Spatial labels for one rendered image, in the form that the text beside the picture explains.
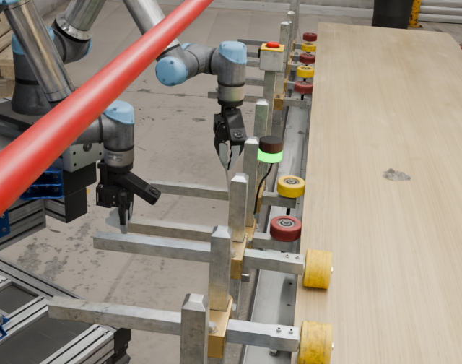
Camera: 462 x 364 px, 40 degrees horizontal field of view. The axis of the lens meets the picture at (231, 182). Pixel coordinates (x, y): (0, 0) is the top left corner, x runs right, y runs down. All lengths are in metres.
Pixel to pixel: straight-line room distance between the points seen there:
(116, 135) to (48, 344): 1.00
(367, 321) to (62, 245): 2.18
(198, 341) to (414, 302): 0.63
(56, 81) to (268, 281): 0.83
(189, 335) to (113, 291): 2.02
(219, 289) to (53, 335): 1.28
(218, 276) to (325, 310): 0.29
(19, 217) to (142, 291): 1.08
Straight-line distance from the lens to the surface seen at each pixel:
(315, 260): 1.36
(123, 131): 1.56
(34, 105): 1.93
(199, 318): 0.89
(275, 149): 1.55
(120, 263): 3.10
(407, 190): 1.91
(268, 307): 1.80
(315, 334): 1.15
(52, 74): 1.62
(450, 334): 1.36
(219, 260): 1.13
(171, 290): 2.91
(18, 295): 2.59
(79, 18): 1.95
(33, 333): 2.39
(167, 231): 1.67
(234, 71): 1.72
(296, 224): 1.62
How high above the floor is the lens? 1.69
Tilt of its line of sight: 26 degrees down
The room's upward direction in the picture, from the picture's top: 4 degrees clockwise
